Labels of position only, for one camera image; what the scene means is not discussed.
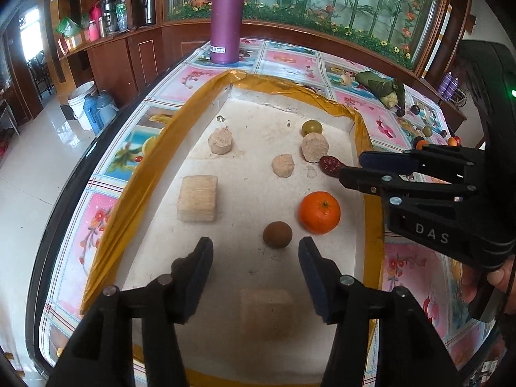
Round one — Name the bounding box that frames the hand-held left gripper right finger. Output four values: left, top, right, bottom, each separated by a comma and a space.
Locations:
297, 236, 460, 387

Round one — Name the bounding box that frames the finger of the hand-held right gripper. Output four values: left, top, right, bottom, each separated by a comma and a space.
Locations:
338, 166, 481, 203
358, 144, 485, 185

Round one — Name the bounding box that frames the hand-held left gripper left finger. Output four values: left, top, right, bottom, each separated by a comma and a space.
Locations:
46, 236, 214, 387

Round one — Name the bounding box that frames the hexagonal beige cake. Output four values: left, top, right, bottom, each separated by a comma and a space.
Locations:
301, 133, 330, 164

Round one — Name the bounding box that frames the beige ribbed rectangular cake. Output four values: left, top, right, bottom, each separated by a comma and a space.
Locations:
240, 288, 299, 341
176, 174, 219, 223

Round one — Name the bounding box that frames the brown round fruit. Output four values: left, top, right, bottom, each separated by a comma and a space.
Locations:
263, 221, 293, 249

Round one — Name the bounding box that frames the round beige cake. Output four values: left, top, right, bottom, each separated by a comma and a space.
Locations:
207, 126, 235, 155
272, 154, 296, 178

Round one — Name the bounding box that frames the white tray with yellow tape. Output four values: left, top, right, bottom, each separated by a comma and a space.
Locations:
81, 69, 385, 387

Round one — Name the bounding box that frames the person's right hand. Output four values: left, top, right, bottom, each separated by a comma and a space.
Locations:
463, 255, 516, 304

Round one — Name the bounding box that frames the leaf-wrapped zongzi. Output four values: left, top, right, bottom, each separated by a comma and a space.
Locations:
355, 70, 408, 109

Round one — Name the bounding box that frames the printed plastic tablecloth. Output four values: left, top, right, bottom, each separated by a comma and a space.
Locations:
38, 38, 504, 387

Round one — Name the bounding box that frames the white plastic bucket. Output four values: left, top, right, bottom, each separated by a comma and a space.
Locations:
67, 81, 100, 131

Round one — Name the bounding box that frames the purple bottle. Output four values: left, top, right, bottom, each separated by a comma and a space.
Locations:
210, 0, 247, 65

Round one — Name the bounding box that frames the silver black thermos flask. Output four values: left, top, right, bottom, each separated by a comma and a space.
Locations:
100, 0, 118, 37

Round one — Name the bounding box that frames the green plastic bag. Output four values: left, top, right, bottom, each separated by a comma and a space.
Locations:
55, 16, 84, 38

